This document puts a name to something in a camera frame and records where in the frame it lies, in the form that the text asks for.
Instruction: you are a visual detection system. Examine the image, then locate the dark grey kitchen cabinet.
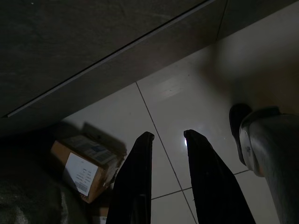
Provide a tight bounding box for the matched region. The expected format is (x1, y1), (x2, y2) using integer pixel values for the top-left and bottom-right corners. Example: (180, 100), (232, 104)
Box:
(0, 0), (299, 137)

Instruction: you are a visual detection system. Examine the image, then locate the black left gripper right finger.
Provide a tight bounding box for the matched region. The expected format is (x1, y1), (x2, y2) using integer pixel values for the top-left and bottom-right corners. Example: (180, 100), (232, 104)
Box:
(183, 129), (256, 224)

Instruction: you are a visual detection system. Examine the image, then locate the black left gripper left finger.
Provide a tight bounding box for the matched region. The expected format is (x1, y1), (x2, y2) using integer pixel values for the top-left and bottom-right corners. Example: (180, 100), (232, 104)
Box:
(106, 131), (155, 224)

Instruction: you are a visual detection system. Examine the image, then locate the grey plastic bag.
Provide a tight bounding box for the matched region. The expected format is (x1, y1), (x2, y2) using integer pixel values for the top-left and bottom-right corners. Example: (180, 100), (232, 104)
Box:
(0, 137), (88, 224)

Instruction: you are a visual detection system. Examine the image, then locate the silver robot leg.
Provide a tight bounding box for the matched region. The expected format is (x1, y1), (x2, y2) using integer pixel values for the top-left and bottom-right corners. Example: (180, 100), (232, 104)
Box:
(238, 106), (299, 224)

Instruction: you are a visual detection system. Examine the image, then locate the black robot foot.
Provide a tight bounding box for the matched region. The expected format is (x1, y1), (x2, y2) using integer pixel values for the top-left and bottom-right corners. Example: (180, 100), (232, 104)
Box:
(228, 103), (253, 167)

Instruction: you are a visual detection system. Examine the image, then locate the labelled brown cardboard box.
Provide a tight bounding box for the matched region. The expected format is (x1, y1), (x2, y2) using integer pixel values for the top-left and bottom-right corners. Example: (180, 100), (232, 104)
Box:
(50, 133), (128, 204)

